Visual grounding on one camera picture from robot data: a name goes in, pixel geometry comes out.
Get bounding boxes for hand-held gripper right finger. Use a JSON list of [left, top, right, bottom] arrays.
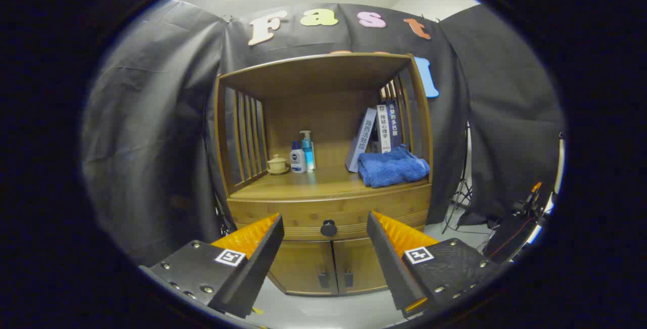
[[366, 211, 498, 318]]

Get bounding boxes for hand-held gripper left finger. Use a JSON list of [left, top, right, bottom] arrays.
[[139, 213, 285, 318]]

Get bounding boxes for wooden drawer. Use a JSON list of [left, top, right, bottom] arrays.
[[227, 182, 433, 241]]

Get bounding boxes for wooden cabinet door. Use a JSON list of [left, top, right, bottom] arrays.
[[268, 241, 338, 296], [333, 237, 387, 294]]

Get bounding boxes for wooden countertop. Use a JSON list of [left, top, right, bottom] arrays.
[[230, 165, 430, 201]]

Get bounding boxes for wooden cabinet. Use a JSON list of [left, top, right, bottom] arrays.
[[212, 52, 435, 297]]

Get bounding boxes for blue folded towel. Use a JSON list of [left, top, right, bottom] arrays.
[[357, 145, 431, 189]]

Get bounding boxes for beige lidded teacup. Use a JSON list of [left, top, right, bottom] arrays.
[[266, 155, 290, 175]]

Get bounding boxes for black tripod stand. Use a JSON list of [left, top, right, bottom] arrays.
[[442, 122, 473, 233]]

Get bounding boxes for white bottle with blue cap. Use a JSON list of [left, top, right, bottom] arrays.
[[289, 140, 307, 174]]

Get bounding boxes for blue pump bottle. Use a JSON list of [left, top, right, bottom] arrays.
[[299, 130, 316, 172]]

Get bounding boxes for black equipment with orange part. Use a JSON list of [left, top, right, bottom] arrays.
[[483, 182, 557, 264]]

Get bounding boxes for grey leaning book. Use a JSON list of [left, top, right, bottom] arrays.
[[345, 108, 378, 173]]

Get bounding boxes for white spine book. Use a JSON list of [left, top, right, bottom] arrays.
[[377, 105, 392, 154]]

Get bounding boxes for dark blue book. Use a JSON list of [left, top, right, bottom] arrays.
[[387, 100, 403, 150]]

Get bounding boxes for black backdrop cloth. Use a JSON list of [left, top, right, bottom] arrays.
[[81, 0, 566, 266]]

